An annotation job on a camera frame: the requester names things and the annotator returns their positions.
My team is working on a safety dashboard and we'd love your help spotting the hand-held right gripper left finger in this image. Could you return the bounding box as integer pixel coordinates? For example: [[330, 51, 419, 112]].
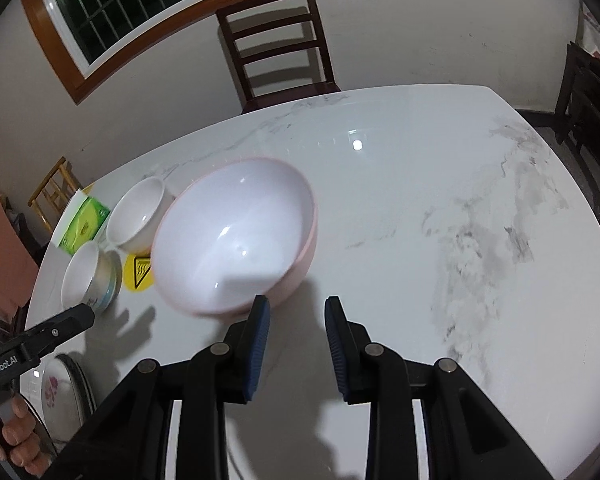
[[40, 295, 271, 480]]

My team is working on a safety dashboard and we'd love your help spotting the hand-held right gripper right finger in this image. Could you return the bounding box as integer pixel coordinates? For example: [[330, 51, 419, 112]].
[[324, 296, 556, 480]]

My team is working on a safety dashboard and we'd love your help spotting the pink bowl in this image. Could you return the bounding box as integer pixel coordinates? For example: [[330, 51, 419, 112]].
[[151, 157, 321, 317]]

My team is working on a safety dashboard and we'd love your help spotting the white pink-flowered plate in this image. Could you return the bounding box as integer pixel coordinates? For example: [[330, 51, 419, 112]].
[[30, 355, 89, 443]]

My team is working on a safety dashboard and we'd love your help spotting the person's left hand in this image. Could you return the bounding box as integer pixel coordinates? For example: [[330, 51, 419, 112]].
[[0, 397, 56, 478]]

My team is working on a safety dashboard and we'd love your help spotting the dark wooden slatted chair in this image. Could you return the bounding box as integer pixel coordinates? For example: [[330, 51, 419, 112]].
[[216, 0, 342, 115]]

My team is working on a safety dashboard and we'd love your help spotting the round yellow warning sticker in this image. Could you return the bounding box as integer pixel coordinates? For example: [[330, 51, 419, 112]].
[[122, 252, 157, 292]]

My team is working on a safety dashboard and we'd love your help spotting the white wall poster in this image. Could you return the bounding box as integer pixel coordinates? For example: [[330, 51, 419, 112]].
[[577, 2, 600, 74]]

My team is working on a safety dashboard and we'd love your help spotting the small blue patterned plate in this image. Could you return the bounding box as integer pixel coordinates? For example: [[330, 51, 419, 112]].
[[55, 353, 94, 431]]

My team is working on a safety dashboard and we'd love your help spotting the white bowl with umbrella print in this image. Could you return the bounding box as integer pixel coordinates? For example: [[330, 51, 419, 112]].
[[61, 242, 124, 314]]

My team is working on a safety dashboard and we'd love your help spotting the bamboo chair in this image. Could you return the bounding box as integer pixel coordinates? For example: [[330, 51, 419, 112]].
[[27, 156, 83, 233]]

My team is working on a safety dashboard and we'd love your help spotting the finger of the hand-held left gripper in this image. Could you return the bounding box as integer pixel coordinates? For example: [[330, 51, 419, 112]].
[[22, 302, 96, 359]]

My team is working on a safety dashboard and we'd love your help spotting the white ribbed bowl yellow label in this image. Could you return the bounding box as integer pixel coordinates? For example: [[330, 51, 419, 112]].
[[105, 177, 169, 254]]

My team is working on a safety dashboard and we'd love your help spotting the pink cloth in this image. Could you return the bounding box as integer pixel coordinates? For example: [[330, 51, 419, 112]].
[[0, 187, 41, 316]]

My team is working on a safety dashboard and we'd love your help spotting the green tissue box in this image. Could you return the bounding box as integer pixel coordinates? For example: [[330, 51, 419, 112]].
[[56, 186, 112, 257]]

